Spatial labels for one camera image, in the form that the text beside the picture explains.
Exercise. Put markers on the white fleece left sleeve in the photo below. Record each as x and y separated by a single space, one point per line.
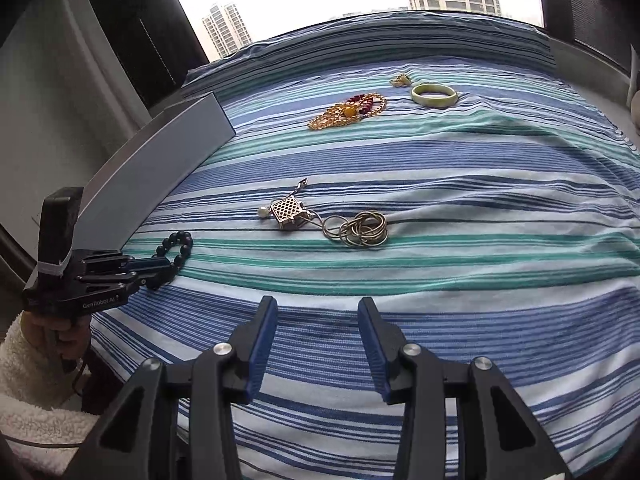
38 408

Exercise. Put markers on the white curtain left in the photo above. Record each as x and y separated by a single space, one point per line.
93 79

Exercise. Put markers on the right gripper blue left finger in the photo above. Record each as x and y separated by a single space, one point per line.
173 421

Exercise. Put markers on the grey open storage box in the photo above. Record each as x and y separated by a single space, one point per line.
143 171

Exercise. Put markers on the blue green striped bedsheet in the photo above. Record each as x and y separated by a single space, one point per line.
504 226

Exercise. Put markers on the person's left hand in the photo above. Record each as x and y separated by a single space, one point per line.
71 339

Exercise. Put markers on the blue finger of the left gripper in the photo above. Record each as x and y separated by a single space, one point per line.
153 264
155 280

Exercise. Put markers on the beige folded blanket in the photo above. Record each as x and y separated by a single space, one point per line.
635 109

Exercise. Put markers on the pale green jade bangle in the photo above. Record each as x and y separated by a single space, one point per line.
433 95

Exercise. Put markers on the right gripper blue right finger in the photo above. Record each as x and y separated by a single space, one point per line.
498 435

